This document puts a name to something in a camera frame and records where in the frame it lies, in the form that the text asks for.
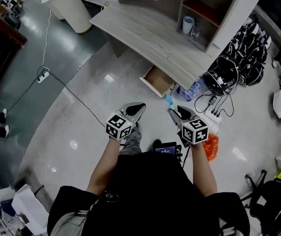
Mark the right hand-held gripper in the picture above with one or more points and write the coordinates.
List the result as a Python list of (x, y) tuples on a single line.
[(195, 131)]

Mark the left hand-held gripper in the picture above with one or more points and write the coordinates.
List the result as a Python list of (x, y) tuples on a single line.
[(118, 126)]

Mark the small blue packet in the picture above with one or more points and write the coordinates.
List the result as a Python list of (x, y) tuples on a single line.
[(170, 101)]

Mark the wooden desk drawer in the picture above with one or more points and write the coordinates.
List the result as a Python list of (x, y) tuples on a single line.
[(158, 81)]

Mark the person's right forearm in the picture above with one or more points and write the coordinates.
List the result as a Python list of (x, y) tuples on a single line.
[(203, 171)]

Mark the person's left forearm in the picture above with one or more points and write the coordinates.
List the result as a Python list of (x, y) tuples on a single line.
[(105, 163)]

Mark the pack of water bottles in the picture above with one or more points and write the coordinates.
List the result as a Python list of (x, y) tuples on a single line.
[(190, 90)]

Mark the white power strip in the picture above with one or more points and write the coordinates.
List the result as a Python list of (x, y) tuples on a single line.
[(215, 118), (43, 75)]

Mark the person's grey trouser leg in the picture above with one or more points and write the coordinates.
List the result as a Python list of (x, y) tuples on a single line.
[(131, 141)]

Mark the black charger brick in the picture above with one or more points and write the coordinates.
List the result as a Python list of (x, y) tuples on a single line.
[(212, 100)]

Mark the person's black shoe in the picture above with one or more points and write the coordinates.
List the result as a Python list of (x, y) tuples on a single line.
[(157, 142)]

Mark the black device with screen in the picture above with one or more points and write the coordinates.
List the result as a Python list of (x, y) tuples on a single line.
[(165, 149)]

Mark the orange plastic bag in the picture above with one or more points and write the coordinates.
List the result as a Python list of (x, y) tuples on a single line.
[(211, 149)]

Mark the grey wooden desk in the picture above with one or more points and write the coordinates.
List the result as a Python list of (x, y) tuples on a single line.
[(145, 33)]

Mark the pile of black white headsets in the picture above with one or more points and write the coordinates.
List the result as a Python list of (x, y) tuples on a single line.
[(246, 58)]

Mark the clear drinking glass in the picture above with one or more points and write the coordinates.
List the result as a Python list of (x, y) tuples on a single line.
[(196, 32)]

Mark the person's black shirt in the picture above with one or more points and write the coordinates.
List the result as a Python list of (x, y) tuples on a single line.
[(150, 198)]

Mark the round black badge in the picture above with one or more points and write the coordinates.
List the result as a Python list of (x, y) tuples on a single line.
[(109, 196)]

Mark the white cup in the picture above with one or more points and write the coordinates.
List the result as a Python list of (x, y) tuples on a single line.
[(188, 24)]

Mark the yellow green cloth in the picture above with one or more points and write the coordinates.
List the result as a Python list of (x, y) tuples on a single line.
[(279, 174)]

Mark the black office chair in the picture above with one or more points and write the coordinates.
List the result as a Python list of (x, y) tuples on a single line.
[(270, 200)]

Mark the white storage box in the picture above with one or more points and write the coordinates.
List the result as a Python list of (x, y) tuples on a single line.
[(29, 208)]

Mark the white round pedestal table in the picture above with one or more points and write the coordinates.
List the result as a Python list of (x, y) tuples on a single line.
[(71, 8)]

